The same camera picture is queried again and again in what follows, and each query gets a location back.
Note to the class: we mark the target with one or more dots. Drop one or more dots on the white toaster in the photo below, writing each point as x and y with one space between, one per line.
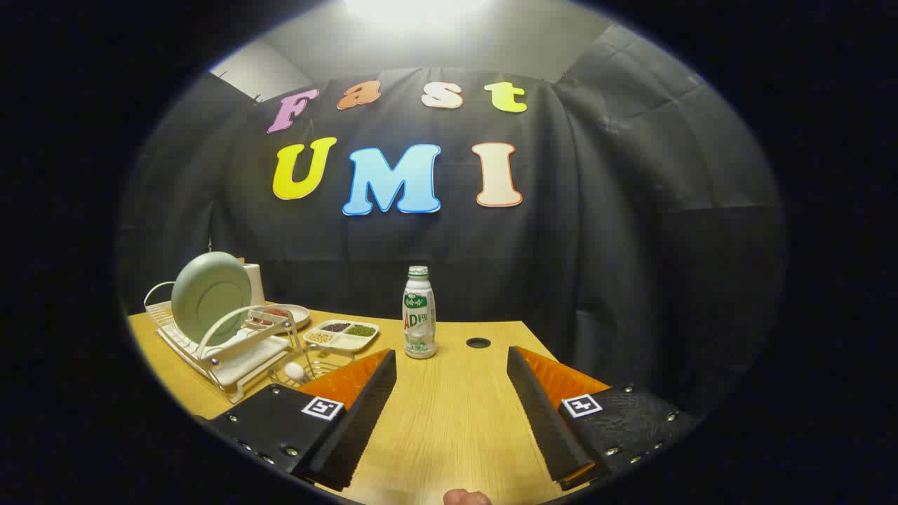
255 284

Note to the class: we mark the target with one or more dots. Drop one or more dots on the pile of yellow soybeans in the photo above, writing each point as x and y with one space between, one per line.
320 337

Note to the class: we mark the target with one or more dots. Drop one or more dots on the light green plate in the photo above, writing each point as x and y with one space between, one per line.
210 294

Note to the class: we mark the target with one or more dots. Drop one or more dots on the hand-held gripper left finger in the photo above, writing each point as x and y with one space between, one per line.
365 421

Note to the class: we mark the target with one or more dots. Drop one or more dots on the white drink bottle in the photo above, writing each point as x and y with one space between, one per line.
419 337

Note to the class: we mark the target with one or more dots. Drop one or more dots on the pile of dark beans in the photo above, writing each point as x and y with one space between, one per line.
335 327

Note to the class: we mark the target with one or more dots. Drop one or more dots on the pile of green beans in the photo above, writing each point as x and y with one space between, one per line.
360 330

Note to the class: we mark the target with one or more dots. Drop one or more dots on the brown meat piece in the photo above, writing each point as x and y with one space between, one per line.
275 312

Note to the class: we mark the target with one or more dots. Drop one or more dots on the black backdrop cloth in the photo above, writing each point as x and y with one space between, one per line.
596 245

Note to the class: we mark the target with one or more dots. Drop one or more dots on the beige round plate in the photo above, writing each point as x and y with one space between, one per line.
299 315

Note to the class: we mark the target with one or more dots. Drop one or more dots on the ceiling light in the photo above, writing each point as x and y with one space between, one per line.
414 7

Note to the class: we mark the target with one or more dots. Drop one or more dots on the white divided tray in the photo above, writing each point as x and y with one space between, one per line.
344 342

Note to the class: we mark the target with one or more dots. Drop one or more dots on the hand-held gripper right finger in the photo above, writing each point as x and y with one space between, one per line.
544 421

